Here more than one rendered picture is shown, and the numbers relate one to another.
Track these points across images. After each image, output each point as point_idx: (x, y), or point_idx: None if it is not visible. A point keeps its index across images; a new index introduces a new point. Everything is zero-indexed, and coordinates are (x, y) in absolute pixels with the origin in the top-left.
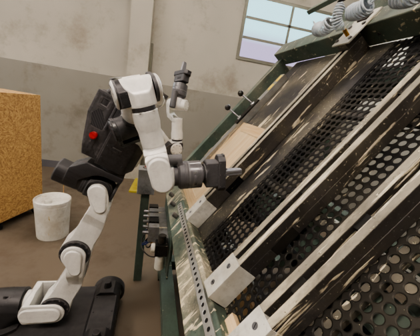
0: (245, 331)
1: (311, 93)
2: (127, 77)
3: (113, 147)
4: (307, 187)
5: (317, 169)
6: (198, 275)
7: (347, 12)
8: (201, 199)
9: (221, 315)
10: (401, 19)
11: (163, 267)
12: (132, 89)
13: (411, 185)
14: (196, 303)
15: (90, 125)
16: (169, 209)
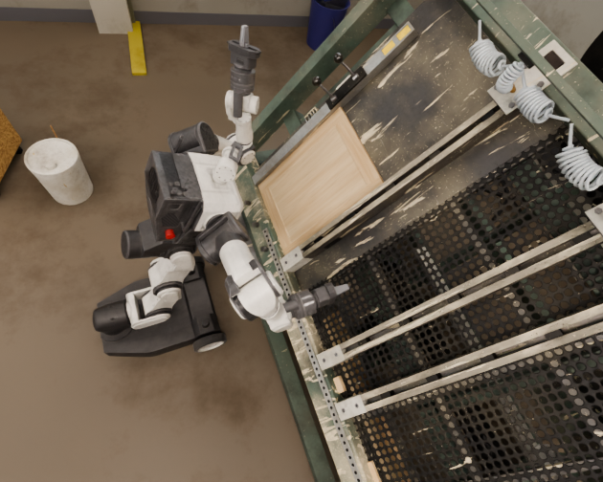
0: (350, 405)
1: (437, 164)
2: (249, 297)
3: (194, 235)
4: (403, 320)
5: (414, 310)
6: (308, 342)
7: (518, 100)
8: (296, 251)
9: (330, 377)
10: (575, 129)
11: None
12: (259, 312)
13: (466, 374)
14: (310, 363)
15: (162, 227)
16: (251, 226)
